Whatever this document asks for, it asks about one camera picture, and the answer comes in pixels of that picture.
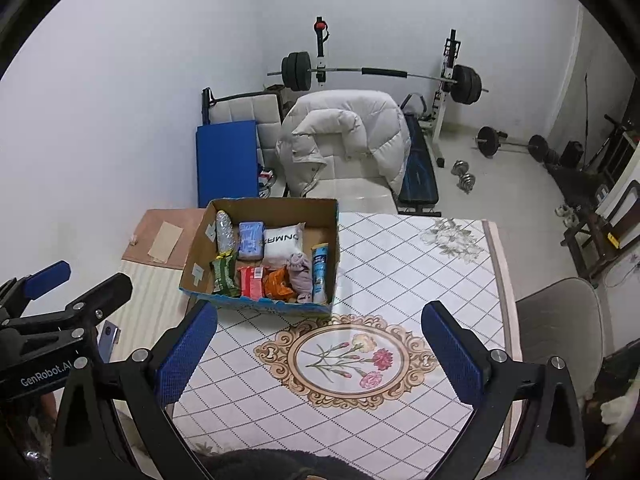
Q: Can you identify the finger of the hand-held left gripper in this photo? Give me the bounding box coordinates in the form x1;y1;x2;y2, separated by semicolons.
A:
0;260;72;318
0;272;134;341

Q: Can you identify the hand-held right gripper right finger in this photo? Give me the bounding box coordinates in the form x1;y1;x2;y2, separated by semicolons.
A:
421;301;587;480

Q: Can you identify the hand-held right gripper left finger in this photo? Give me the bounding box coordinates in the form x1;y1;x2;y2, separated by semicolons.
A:
51;301;219;480

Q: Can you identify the green snack packet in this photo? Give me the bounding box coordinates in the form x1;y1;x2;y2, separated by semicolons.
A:
210;251;238;296

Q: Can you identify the red snack packet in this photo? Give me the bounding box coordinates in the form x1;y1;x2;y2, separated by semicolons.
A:
237;265;268;301

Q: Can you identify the cardboard box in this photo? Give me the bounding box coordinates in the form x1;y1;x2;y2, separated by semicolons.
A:
179;197;341;318

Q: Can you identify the orange snack packet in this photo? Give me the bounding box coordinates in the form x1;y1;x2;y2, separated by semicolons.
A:
263;266;296;303

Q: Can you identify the silver mesh packet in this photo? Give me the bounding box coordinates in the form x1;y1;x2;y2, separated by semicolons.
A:
215;210;236;253

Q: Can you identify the blue tissue packet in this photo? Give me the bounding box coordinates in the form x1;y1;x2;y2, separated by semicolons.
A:
237;221;265;261

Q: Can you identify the pink packet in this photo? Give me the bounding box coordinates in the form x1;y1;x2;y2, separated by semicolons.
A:
285;252;315;303

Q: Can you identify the white roll with lettering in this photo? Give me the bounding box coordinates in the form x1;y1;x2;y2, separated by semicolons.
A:
262;222;306;261

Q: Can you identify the blue tube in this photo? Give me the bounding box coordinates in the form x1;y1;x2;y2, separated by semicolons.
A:
311;242;331;305

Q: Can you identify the striped beige mat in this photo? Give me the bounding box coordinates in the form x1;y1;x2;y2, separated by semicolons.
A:
107;260;201;361

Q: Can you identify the grey phone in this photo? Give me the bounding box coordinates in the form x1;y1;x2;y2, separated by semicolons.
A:
97;324;122;361

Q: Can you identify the beige paper sheet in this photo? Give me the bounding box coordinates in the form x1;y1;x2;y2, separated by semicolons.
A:
149;222;185;263

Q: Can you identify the brown cardboard sheet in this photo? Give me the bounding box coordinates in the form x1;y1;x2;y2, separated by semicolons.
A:
121;208;208;264

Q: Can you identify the floral printed tablecloth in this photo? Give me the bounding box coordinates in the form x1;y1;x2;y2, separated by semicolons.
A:
170;212;523;456

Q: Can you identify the grey upholstered chair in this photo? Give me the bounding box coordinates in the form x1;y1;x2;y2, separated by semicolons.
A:
515;277;606;401

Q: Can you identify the dark wooden chair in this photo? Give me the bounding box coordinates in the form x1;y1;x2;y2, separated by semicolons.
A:
560;180;640;286

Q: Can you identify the white fluffy object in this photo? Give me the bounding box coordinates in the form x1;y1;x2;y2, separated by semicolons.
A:
600;360;640;448

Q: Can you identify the blue folded mat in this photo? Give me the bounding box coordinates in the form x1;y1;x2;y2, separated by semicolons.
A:
196;119;261;208

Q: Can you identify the black weight bench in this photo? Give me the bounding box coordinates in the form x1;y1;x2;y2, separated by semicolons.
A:
397;92;442;217

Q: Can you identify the white leather chair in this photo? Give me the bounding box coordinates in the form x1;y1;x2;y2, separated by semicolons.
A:
302;177;399;217

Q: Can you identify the short barbell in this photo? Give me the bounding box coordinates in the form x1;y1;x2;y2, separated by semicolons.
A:
472;126;548;162

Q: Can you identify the white down jacket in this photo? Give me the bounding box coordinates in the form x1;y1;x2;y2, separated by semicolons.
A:
276;90;412;198

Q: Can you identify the barbell with black plates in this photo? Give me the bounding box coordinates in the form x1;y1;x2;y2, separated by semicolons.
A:
266;51;490;106

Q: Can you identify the white squat rack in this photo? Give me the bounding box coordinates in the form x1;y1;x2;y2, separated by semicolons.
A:
312;16;463;168

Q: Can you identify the black cable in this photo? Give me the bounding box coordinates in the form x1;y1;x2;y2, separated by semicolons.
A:
605;255;640;288

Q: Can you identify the black exercise machine frame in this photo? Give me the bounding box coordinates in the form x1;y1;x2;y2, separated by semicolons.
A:
585;114;640;186

